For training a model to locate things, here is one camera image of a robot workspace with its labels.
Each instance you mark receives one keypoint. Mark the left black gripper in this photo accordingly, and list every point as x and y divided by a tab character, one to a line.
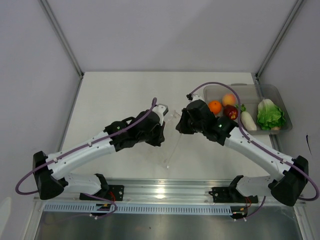
159	138

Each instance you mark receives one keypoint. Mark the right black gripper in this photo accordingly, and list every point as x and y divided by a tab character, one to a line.
181	127

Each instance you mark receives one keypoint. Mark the clear zip top bag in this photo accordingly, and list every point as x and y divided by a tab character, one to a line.
163	154

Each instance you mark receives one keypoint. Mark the red apple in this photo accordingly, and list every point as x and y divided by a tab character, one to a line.
231	112

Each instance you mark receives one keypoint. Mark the white daikon radish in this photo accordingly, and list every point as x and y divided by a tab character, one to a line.
245	119

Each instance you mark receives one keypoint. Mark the green lettuce leaf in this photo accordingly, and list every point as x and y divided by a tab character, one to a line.
269	115

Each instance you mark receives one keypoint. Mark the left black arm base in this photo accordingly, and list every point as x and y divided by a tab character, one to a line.
114	193

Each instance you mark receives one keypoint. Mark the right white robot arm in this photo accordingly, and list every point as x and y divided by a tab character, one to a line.
287	176

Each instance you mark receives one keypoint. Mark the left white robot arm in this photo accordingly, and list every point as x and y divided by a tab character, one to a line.
54	176

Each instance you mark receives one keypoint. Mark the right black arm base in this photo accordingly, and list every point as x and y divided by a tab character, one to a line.
230	195

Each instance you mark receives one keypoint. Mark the orange fruit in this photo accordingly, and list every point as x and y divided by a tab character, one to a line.
215	107

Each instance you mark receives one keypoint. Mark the peach fruit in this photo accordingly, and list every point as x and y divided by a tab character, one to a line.
229	99

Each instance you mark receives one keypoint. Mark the small garlic bulb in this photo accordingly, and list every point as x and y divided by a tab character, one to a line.
276	128

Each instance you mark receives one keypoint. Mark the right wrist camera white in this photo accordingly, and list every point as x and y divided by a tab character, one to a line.
194	97

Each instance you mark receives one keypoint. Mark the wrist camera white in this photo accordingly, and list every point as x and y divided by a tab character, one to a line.
194	97
161	110

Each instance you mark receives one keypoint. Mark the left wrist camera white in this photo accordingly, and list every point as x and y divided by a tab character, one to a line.
161	110

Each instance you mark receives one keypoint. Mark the aluminium mounting rail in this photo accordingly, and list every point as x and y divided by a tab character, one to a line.
138	190

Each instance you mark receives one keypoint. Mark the grey slotted cable duct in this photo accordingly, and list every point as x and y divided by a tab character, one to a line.
130	208

